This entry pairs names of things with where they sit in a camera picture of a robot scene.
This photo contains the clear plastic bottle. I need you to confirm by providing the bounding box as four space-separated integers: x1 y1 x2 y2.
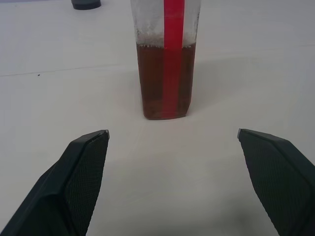
130 0 201 121

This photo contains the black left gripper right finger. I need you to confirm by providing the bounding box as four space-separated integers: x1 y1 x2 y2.
237 128 315 236

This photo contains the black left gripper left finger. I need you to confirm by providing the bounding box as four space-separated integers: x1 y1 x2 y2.
0 129 110 236

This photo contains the dark grey round lid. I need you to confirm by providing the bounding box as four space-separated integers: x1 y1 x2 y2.
71 0 101 10

